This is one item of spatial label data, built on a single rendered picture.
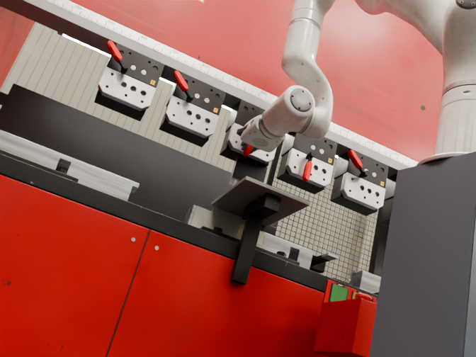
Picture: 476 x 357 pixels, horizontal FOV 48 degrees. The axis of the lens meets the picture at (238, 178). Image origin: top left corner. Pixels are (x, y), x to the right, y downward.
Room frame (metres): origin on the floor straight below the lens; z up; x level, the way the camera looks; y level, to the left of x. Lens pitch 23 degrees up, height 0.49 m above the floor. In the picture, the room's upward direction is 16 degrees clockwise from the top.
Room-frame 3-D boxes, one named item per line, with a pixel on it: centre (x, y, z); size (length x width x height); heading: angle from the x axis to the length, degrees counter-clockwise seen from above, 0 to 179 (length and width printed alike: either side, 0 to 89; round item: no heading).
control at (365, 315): (1.25, -0.40, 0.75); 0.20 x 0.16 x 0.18; 108
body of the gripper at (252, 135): (1.28, -0.04, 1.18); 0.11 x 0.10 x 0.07; 16
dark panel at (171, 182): (1.90, 0.34, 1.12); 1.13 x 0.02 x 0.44; 106
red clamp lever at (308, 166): (1.45, -0.19, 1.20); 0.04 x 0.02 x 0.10; 16
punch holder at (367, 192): (1.57, -0.39, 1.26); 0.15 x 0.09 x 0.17; 106
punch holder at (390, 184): (1.63, -0.58, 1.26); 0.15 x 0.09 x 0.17; 106
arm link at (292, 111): (1.14, -0.08, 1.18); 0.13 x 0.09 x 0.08; 16
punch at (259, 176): (1.47, -0.03, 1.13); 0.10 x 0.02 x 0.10; 106
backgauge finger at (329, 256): (1.73, -0.32, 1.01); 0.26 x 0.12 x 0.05; 16
